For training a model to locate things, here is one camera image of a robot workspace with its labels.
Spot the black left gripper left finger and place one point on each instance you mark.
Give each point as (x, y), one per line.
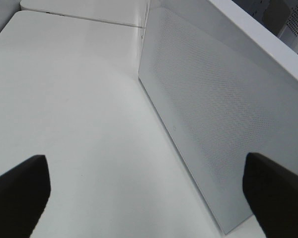
(24, 193)

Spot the white microwave door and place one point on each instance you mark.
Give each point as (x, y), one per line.
(223, 86)

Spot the white microwave oven body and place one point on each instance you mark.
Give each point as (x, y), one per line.
(280, 17)

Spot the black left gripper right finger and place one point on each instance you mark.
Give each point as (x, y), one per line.
(272, 194)

